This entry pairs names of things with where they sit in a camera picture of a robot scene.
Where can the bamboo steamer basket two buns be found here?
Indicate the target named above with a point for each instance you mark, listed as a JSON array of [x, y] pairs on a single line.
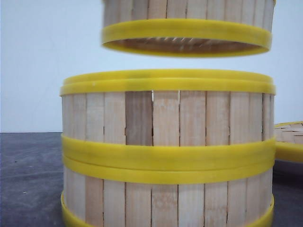
[[168, 122]]

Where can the bamboo steamer basket single bun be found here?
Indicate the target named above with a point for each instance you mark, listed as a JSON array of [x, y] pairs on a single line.
[[188, 28]]

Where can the woven bamboo steamer lid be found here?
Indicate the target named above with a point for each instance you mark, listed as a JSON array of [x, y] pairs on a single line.
[[289, 141]]

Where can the bottom bamboo steamer basket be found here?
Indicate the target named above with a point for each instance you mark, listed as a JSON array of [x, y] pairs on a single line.
[[96, 202]]

